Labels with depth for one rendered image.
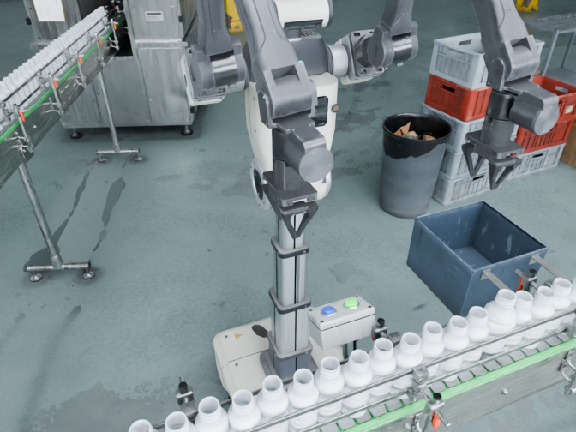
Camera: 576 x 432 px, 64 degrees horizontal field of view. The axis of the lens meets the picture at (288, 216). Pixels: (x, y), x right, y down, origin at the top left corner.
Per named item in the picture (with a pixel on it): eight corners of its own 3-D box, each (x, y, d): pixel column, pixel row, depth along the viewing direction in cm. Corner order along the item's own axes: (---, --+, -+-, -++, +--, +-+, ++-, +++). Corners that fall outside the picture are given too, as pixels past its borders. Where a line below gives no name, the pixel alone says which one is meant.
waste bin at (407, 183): (393, 229, 319) (407, 145, 282) (361, 196, 353) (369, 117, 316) (447, 215, 332) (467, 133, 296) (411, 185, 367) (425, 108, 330)
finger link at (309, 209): (283, 249, 80) (282, 205, 75) (268, 227, 85) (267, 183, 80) (318, 240, 82) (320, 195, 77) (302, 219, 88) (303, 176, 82)
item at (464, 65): (472, 90, 290) (480, 55, 277) (426, 72, 319) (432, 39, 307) (536, 75, 314) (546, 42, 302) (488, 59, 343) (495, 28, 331)
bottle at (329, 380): (321, 431, 94) (324, 381, 85) (307, 406, 98) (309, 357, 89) (345, 419, 96) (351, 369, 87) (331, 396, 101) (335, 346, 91)
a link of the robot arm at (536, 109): (526, 46, 86) (490, 56, 84) (582, 63, 77) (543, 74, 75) (513, 107, 93) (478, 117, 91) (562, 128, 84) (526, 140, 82)
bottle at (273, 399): (253, 436, 93) (249, 387, 84) (271, 414, 97) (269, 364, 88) (277, 453, 90) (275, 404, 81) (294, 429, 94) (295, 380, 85)
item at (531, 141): (513, 157, 358) (520, 130, 345) (475, 136, 389) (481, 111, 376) (567, 142, 379) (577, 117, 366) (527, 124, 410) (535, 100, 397)
